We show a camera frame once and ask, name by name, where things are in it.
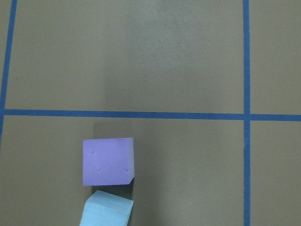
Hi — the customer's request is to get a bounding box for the purple foam block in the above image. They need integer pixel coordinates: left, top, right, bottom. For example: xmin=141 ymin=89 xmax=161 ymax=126
xmin=83 ymin=137 xmax=135 ymax=186

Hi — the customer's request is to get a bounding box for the light blue foam block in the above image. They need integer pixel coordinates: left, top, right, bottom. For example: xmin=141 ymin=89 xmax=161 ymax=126
xmin=80 ymin=190 xmax=134 ymax=226

